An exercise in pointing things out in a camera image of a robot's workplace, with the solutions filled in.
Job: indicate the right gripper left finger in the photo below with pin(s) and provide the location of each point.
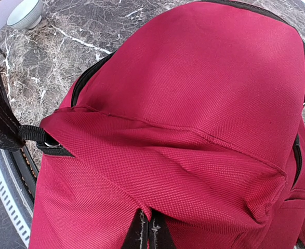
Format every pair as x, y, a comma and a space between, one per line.
138, 233

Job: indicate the white slotted cable duct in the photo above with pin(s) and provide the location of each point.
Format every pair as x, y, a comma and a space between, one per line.
14, 200

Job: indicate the light green bowl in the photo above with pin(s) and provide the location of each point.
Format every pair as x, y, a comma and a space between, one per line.
27, 15

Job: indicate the red student backpack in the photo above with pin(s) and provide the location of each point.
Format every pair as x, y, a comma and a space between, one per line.
198, 115

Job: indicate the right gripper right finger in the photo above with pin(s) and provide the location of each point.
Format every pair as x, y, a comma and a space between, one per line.
158, 233

